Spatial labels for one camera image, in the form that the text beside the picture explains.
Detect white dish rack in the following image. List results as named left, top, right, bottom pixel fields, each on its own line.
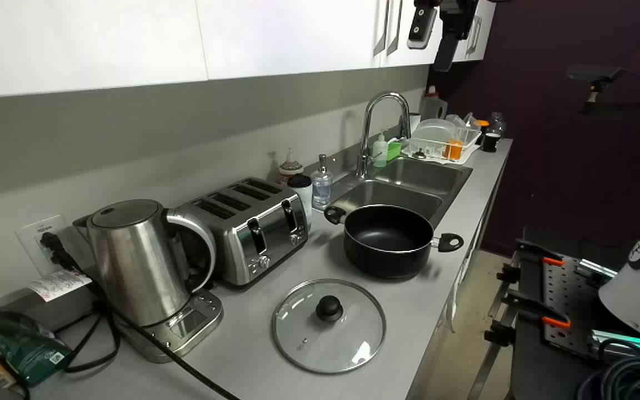
left=406, top=112, right=485, bottom=167

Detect metal pegboard plate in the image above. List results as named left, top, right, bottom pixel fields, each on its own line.
left=539, top=253, right=597, bottom=351

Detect narrow white cabinet door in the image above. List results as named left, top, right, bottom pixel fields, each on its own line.
left=370, top=0, right=445, bottom=70

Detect stainless steel electric kettle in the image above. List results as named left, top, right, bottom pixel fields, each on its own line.
left=83, top=197, right=219, bottom=328

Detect clear soap dispenser bottle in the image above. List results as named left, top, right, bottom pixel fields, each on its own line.
left=310, top=150, right=336, bottom=210

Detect stainless steel four-slot toaster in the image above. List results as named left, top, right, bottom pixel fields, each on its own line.
left=172, top=176, right=313, bottom=288

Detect white paper label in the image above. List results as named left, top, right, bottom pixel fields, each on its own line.
left=27, top=268, right=92, bottom=305

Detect wide white cabinet door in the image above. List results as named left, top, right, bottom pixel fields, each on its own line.
left=0, top=0, right=211, bottom=101

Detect black orange clamp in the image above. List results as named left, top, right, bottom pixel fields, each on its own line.
left=512, top=238, right=568, bottom=278
left=481, top=285, right=576, bottom=351

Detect clear jug with red cap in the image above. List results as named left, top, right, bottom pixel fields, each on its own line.
left=417, top=81, right=448, bottom=125

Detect glass lid with black knob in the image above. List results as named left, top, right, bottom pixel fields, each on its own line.
left=269, top=275, right=389, bottom=377

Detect black pot with handles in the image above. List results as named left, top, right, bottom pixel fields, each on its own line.
left=322, top=201, right=466, bottom=281

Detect white cup with dark lid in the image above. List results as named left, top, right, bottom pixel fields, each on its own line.
left=285, top=170, right=316, bottom=217

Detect silver kettle base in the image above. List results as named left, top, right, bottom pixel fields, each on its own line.
left=115, top=287, right=226, bottom=363

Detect stainless steel sink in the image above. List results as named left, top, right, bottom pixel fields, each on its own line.
left=323, top=156, right=476, bottom=229

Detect chrome gooseneck faucet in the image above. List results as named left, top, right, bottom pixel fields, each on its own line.
left=355, top=89, right=416, bottom=180

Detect black camera on stand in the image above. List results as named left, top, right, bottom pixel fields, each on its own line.
left=565, top=61, right=625, bottom=116

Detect green plastic bag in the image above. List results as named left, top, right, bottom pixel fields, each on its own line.
left=0, top=293, right=76, bottom=388

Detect bundle of dark cables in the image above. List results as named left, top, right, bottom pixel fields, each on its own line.
left=576, top=337, right=640, bottom=400

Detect black power cable with plug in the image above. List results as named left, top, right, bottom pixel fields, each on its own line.
left=38, top=230, right=242, bottom=400

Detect black cup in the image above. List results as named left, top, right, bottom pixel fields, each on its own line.
left=479, top=129, right=502, bottom=156

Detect white wall power outlet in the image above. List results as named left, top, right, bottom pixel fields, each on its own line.
left=15, top=212, right=71, bottom=278

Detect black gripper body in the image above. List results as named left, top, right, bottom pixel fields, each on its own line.
left=432, top=0, right=481, bottom=73

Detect medium white cabinet door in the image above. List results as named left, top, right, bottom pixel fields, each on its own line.
left=196, top=0, right=381, bottom=81

